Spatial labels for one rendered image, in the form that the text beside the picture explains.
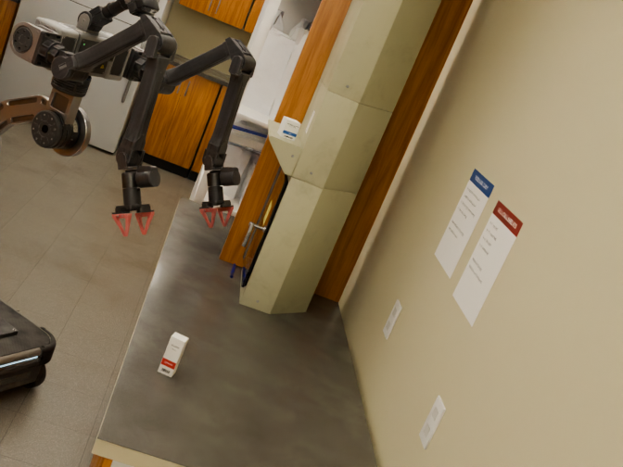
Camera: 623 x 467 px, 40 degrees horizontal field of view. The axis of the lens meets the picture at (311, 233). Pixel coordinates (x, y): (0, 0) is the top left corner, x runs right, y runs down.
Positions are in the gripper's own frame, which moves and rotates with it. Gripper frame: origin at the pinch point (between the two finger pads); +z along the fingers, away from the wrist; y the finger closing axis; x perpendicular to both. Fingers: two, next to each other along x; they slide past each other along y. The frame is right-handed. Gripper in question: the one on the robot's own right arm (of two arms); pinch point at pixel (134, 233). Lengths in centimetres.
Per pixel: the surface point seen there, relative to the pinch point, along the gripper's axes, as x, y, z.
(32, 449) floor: 69, 16, 81
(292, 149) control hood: -50, 19, -23
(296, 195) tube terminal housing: -48, 23, -9
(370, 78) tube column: -75, 27, -43
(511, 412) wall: -134, -58, 38
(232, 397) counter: -55, -35, 44
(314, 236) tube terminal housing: -49, 33, 6
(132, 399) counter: -45, -63, 38
